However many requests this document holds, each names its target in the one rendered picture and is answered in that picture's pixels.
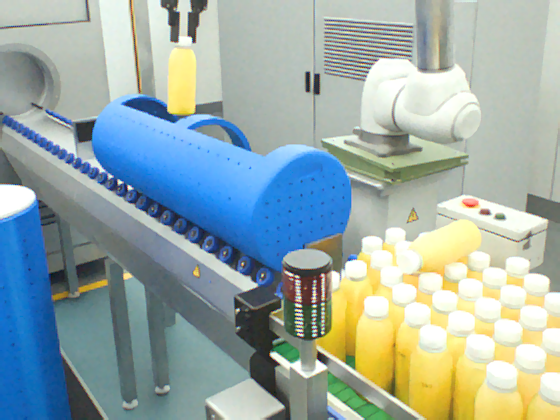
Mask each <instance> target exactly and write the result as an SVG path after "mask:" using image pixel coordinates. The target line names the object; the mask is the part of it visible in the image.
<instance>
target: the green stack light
mask: <svg viewBox="0 0 560 420"><path fill-rule="evenodd" d="M283 326H284V330H285V332H286V333H289V334H290V335H291V336H293V337H296V338H301V339H305V340H317V338H320V337H323V336H326V335H327V334H329V333H330V332H331V330H332V296H331V297H330V298H329V299H328V300H327V301H324V302H321V304H318V305H298V303H294V302H292V301H290V300H287V299H286V298H285V297H284V296H283Z"/></svg>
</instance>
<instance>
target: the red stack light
mask: <svg viewBox="0 0 560 420"><path fill-rule="evenodd" d="M332 271H333V267H331V268H330V269H329V270H328V271H327V272H324V273H322V274H318V275H311V276H304V275H296V274H293V273H291V272H288V271H287V270H286V269H284V267H283V265H282V280H283V281H282V282H283V296H284V297H285V298H286V299H287V300H290V301H292V302H294V303H298V305H318V304H321V302H324V301H327V300H328V299H329V298H330V297H331V296H332V273H333V272H332Z"/></svg>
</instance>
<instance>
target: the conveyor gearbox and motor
mask: <svg viewBox="0 0 560 420"><path fill-rule="evenodd" d="M205 410H206V420H287V418H285V407H284V405H283V404H281V403H280V402H279V401H278V400H277V399H276V398H275V396H273V395H271V394H270V393H268V392H267V391H266V390H265V389H264V388H261V387H260V385H259V384H258V383H257V382H256V381H254V380H253V379H247V380H245V381H243V382H241V383H237V384H235V385H233V387H231V388H229V389H227V390H224V391H222V392H220V393H217V394H215V395H212V396H210V398H208V399H207V400H206V402H205Z"/></svg>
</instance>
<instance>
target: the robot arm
mask: <svg viewBox="0 0 560 420"><path fill-rule="evenodd" d="M190 3H191V10H192V12H187V23H188V37H189V38H192V43H196V27H198V26H199V14H201V13H202V12H203V11H207V5H208V0H190ZM178 4H179V0H160V6H161V7H162V8H165V9H167V10H168V26H170V42H174V43H179V33H180V12H177V9H178ZM414 11H415V42H416V67H415V66H414V65H413V64H411V62H409V61H408V60H406V59H380V60H378V61H377V63H376V64H374V65H373V66H372V68H371V69H370V71H369V73H368V77H367V79H366V82H365V87H364V91H363V92H362V100H361V110H360V128H359V127H356V128H354V130H353V133H354V134H355V135H356V136H351V138H345V139H344V144H348V145H351V146H355V147H357V148H360V149H362V151H366V152H369V153H371V154H373V155H375V156H378V157H381V158H386V157H388V156H394V155H400V154H406V153H413V152H422V146H421V145H419V144H416V143H413V142H410V141H409V134H410V135H414V136H416V138H419V139H421V140H426V141H429V142H433V143H440V144H451V143H455V142H459V141H463V140H466V139H469V137H470V136H472V135H473V134H474V133H475V131H476V130H477V128H478V125H480V122H481V107H480V105H478V101H477V99H476V98H475V96H474V95H473V94H471V91H470V87H469V85H468V82H466V79H465V74H464V72H463V71H462V69H461V68H460V67H459V66H458V64H456V63H454V47H455V0H414Z"/></svg>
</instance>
